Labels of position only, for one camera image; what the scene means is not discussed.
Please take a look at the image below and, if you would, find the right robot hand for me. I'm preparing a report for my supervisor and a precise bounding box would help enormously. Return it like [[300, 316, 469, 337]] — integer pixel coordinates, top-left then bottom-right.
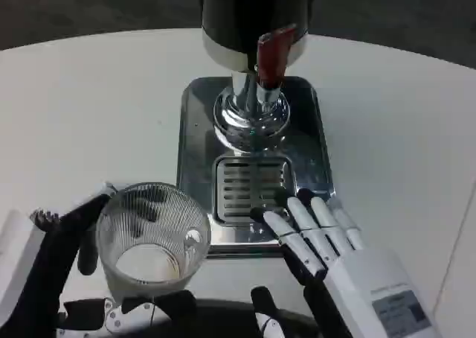
[[249, 188, 438, 338]]

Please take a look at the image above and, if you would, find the red dispenser tap handle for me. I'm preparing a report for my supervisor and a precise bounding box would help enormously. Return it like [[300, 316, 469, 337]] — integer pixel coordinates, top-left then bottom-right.
[[255, 22, 298, 86]]

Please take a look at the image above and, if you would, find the steel drip tray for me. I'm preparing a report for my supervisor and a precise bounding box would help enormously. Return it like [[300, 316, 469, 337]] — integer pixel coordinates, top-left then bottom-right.
[[176, 76, 336, 259]]

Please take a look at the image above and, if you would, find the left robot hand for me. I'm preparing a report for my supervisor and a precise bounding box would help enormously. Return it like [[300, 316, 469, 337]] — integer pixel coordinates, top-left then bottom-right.
[[0, 181, 199, 338]]

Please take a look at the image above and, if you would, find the black and steel drink dispenser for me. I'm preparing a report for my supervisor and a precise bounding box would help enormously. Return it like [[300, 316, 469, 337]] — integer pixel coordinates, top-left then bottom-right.
[[200, 0, 310, 153]]

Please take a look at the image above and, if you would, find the slotted steel drip grid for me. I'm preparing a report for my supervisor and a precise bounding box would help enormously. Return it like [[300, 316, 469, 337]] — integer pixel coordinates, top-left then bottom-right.
[[214, 155, 298, 224]]

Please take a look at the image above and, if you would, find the clear ribbed glass cup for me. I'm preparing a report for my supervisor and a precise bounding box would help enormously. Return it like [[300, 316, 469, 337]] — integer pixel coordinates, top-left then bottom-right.
[[95, 182, 213, 299]]

